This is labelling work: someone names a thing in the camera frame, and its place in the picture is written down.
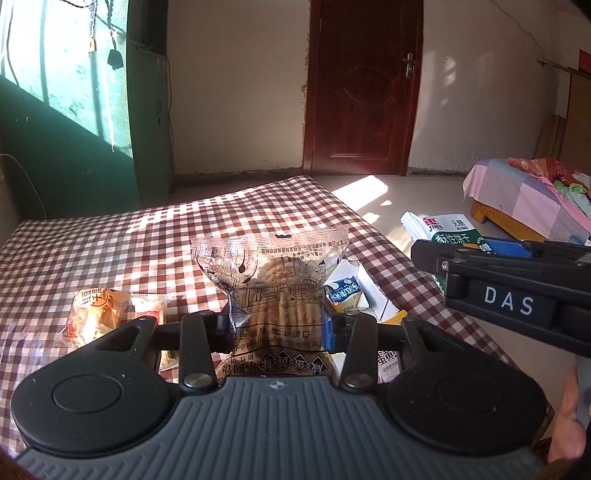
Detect clear round biscuit packet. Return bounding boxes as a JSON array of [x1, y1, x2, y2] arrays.
[[190, 224, 349, 379]]

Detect white cardboard box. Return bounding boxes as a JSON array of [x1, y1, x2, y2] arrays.
[[323, 258, 410, 385]]

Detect green door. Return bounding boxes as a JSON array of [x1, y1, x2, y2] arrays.
[[0, 0, 175, 223]]

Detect white power cable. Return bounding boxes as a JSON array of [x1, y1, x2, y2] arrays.
[[0, 152, 48, 220]]

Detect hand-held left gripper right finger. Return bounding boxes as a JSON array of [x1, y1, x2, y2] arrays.
[[323, 311, 462, 395]]

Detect beige pancake packet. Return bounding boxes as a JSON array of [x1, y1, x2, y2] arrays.
[[376, 350, 403, 385]]

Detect bed with pink blanket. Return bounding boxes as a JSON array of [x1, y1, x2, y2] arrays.
[[462, 158, 591, 244]]

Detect floral blanket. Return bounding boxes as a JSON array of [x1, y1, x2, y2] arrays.
[[508, 156, 591, 206]]

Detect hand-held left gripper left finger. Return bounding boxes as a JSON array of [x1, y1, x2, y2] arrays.
[[85, 310, 232, 395]]

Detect red and white packet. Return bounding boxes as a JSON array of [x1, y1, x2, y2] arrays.
[[128, 294, 170, 325]]

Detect person's right hand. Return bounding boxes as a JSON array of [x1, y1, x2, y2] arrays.
[[547, 362, 591, 464]]

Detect orange bread packet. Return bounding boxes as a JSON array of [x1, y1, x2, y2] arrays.
[[52, 287, 131, 350]]

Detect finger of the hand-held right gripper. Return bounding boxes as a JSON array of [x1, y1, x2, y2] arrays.
[[478, 237, 591, 265], [410, 240, 468, 300]]

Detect wooden bed frame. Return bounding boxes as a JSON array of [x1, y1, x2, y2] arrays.
[[469, 198, 551, 241]]

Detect leaning wooden boards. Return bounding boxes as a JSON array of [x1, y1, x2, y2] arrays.
[[534, 112, 572, 161]]

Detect green and white biscuit packet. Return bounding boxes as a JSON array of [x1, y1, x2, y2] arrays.
[[400, 211, 491, 297]]

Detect brown wooden door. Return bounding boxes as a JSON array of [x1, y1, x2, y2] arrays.
[[302, 0, 424, 177]]

